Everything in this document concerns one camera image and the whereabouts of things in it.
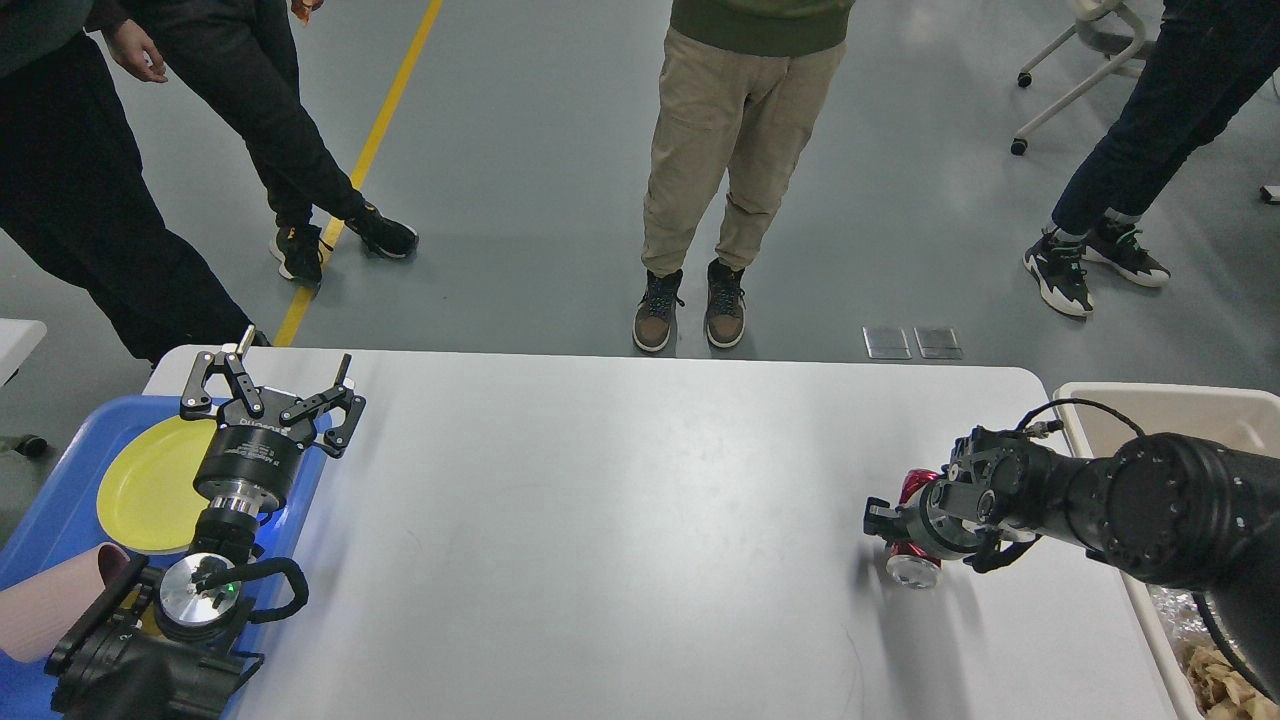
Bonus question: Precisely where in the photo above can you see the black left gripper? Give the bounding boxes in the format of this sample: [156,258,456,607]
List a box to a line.
[179,325,367,512]

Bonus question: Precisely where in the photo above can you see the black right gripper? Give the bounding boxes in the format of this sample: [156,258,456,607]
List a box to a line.
[864,486,983,561]

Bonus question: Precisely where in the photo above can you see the crushed red can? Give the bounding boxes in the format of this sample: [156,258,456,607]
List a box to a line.
[884,468,942,591]

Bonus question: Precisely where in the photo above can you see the yellow plastic plate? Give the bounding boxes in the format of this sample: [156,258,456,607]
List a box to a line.
[96,416,218,555]

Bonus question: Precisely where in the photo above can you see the pink mug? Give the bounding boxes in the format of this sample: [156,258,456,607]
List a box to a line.
[1,543,131,664]

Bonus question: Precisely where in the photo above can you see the brown paper ball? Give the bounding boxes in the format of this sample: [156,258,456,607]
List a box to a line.
[1187,644,1279,719]

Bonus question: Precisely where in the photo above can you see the foil tray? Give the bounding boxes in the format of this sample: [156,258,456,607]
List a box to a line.
[1147,585,1212,652]

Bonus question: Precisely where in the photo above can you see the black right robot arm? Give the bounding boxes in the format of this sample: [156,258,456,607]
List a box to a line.
[863,411,1279,700]

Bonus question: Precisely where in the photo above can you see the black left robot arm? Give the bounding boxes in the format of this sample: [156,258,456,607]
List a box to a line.
[45,329,366,719]

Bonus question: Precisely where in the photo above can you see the blue plastic tray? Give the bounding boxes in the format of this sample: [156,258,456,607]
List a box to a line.
[1,395,329,719]

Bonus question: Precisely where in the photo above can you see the beige plastic bin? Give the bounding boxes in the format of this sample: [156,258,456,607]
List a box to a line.
[1053,382,1279,719]

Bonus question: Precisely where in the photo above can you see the white side table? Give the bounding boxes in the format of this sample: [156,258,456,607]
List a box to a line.
[0,318,47,386]

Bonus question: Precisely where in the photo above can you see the person dark shoes far left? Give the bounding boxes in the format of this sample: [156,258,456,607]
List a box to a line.
[1,1,250,363]

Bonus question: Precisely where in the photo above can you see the person black trousers black shoes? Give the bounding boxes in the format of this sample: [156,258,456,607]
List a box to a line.
[90,1,419,288]

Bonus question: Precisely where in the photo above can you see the person green sweater khaki trousers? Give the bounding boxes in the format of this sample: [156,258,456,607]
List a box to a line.
[634,1,852,354]

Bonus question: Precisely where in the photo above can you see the grey office chair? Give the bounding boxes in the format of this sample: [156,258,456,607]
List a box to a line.
[1010,0,1161,158]

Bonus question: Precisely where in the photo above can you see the person dark trousers black sneakers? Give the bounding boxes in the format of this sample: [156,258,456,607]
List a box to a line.
[1024,1,1279,318]

